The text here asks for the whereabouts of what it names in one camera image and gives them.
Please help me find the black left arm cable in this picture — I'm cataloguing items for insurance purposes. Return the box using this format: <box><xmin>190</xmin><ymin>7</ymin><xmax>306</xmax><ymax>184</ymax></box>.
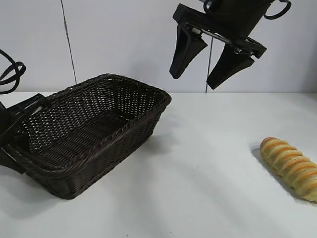
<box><xmin>0</xmin><ymin>49</ymin><xmax>27</xmax><ymax>94</ymax></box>

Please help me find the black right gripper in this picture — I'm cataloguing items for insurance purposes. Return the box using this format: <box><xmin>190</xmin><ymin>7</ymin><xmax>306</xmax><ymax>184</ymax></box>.
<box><xmin>169</xmin><ymin>0</ymin><xmax>269</xmax><ymax>90</ymax></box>

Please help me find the long twisted bread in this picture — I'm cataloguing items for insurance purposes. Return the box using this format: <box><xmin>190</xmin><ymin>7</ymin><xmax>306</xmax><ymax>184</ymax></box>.
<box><xmin>260</xmin><ymin>136</ymin><xmax>317</xmax><ymax>203</ymax></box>

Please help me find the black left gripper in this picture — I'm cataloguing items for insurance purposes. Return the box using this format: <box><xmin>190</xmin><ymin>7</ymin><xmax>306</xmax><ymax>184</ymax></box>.
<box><xmin>0</xmin><ymin>93</ymin><xmax>48</xmax><ymax>175</ymax></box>

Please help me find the dark brown woven basket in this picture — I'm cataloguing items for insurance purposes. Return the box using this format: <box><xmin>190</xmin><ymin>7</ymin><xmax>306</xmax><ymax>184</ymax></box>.
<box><xmin>4</xmin><ymin>73</ymin><xmax>172</xmax><ymax>200</ymax></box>

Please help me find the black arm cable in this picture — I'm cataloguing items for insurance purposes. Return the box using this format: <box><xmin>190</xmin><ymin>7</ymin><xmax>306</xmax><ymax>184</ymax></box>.
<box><xmin>263</xmin><ymin>0</ymin><xmax>292</xmax><ymax>20</ymax></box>
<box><xmin>0</xmin><ymin>49</ymin><xmax>27</xmax><ymax>94</ymax></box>

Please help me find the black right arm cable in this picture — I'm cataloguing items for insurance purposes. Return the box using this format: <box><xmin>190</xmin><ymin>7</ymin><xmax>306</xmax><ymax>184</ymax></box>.
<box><xmin>263</xmin><ymin>0</ymin><xmax>292</xmax><ymax>20</ymax></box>

